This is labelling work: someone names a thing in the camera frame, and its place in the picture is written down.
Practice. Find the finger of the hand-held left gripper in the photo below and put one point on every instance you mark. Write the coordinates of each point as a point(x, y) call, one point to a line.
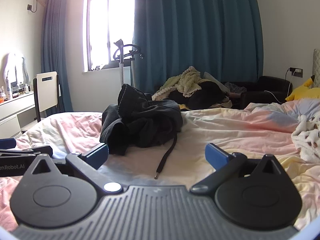
point(7, 143)

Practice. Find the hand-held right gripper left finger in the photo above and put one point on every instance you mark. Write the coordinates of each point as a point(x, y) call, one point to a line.
point(96, 156)

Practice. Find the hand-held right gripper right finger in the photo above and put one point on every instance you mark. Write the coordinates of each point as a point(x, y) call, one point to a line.
point(215, 156)

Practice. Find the black sweatpants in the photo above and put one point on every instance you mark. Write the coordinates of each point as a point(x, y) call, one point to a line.
point(142, 122)

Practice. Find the white dresser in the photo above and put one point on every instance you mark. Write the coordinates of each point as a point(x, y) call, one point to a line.
point(12, 112)

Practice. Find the white spray bottle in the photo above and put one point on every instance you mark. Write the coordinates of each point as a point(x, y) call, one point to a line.
point(8, 90)

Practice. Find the row of cosmetic bottles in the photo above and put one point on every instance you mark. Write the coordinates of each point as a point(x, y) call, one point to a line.
point(22, 88)

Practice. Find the yellow cloth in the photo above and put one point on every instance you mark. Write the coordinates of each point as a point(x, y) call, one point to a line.
point(183, 107)

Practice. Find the white folding chair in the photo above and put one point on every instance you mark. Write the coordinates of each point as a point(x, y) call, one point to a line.
point(47, 95)

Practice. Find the grey patterned cloth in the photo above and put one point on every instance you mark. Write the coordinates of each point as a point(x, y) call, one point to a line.
point(236, 88)

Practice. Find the black sofa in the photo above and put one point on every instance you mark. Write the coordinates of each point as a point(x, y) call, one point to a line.
point(270, 87)

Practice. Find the white spotted blanket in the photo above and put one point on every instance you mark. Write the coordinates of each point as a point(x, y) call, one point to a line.
point(307, 140)

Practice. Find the black metal rack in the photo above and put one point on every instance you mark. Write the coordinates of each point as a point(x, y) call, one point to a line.
point(122, 65)

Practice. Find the blue curtain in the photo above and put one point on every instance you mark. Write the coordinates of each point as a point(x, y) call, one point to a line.
point(195, 30)
point(53, 55)

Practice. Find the yellow plush toy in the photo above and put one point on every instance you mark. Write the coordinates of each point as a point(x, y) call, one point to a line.
point(303, 92)

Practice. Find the window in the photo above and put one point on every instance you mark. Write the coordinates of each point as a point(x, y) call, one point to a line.
point(110, 22)

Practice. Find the quilted beige headboard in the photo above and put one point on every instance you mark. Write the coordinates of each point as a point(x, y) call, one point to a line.
point(317, 67)

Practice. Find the wavy frame mirror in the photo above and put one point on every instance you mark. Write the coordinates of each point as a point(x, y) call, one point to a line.
point(15, 67)

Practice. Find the small wall socket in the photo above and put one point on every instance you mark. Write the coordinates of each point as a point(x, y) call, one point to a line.
point(30, 7)

